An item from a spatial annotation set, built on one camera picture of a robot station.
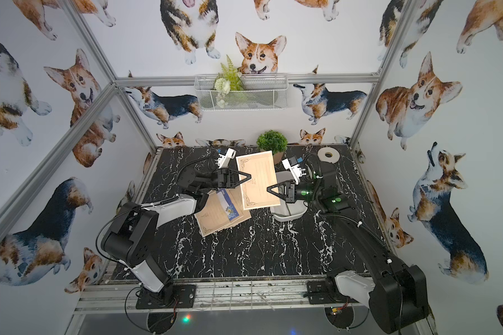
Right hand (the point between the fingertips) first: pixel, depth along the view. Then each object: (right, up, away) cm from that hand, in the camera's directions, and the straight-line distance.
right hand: (267, 190), depth 69 cm
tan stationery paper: (-4, -1, +2) cm, 5 cm away
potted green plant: (+4, +19, +32) cm, 37 cm away
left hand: (-5, +3, 0) cm, 6 cm away
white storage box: (+10, -13, +26) cm, 31 cm away
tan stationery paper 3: (-14, -7, +29) cm, 33 cm away
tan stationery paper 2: (-24, -15, +24) cm, 37 cm away
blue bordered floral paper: (-16, -12, +24) cm, 31 cm away
